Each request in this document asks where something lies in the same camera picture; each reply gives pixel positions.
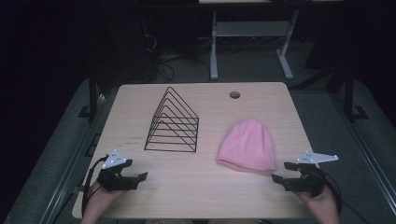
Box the white metal desk frame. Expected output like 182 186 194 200
209 8 301 81

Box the bundle of floor cables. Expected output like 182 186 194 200
146 31 213 83

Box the person's right hand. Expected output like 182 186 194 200
294 186 340 217

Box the black metal stand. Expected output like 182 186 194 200
341 63 370 122
78 63 105 122

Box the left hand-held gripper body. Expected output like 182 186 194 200
96 148 140 192

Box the black wire file rack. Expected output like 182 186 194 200
143 86 200 154

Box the person's left hand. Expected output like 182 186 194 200
88 181 126 217

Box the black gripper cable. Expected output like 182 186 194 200
320 173 372 224
80 155 108 217

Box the pink knitted beanie hat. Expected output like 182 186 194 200
216 118 277 174

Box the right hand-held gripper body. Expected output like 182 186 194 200
283 150 340 198

